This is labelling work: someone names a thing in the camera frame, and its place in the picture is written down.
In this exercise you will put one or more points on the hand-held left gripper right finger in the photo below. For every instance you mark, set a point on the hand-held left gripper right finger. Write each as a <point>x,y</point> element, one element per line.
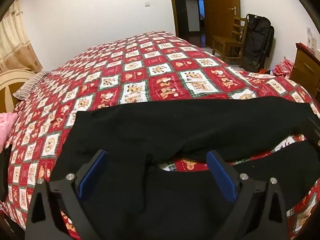
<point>221,175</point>

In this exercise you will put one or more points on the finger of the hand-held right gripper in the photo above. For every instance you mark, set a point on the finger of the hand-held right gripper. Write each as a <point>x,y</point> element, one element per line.
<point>314,130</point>

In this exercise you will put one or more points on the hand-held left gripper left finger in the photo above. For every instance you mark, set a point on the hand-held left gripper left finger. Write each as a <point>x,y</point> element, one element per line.
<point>92,173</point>

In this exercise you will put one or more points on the black pants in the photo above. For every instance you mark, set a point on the black pants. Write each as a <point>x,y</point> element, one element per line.
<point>175,125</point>

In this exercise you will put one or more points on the wooden dresser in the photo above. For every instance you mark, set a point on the wooden dresser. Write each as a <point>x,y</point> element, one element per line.
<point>306,70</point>

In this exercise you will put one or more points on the red plaid cloth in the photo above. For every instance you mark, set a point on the red plaid cloth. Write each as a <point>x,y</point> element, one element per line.
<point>283,67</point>

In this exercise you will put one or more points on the dark cloth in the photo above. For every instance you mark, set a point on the dark cloth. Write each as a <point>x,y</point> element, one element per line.
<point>4,172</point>

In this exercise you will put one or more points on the pink pillow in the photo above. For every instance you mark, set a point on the pink pillow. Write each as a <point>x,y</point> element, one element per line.
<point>6,130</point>

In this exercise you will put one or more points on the black bag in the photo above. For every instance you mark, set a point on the black bag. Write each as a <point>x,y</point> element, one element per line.
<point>258,40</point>

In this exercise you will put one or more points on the striped pillow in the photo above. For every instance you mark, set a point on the striped pillow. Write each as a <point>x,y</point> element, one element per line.
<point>31,85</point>

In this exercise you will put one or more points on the red printed patchwork bedspread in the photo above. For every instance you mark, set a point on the red printed patchwork bedspread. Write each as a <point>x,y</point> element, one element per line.
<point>155,80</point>

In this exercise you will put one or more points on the cream wooden headboard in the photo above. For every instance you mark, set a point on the cream wooden headboard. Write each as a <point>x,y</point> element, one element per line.
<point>10,90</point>

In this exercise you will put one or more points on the wooden chair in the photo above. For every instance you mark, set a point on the wooden chair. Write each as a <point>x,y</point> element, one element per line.
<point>228,42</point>

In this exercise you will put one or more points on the beige patterned curtain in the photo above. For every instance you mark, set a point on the beige patterned curtain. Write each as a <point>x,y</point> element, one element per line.
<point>17,45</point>

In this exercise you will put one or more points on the wooden door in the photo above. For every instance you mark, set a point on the wooden door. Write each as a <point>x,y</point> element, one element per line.
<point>220,12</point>

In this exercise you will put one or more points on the white wall socket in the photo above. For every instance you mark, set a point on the white wall socket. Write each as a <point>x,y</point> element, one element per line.
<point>308,30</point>

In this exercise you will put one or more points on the dark wooden door frame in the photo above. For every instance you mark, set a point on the dark wooden door frame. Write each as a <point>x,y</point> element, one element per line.
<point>178,7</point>

